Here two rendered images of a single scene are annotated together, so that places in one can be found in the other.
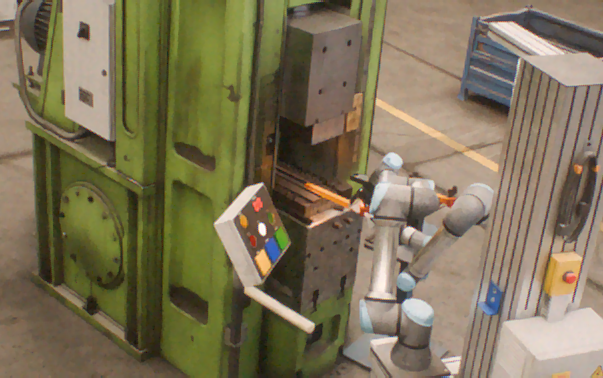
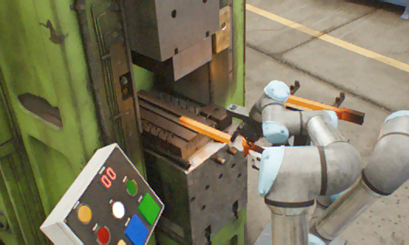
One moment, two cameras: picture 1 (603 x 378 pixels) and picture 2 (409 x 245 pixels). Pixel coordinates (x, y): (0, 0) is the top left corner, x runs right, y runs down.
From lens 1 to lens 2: 2.38 m
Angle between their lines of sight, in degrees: 8
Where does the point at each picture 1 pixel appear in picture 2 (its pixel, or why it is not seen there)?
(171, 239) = (46, 193)
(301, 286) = (190, 229)
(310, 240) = (191, 184)
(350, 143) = (224, 63)
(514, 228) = not seen: outside the picture
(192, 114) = (28, 60)
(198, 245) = not seen: hidden behind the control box
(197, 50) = not seen: outside the picture
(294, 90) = (140, 16)
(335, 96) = (195, 16)
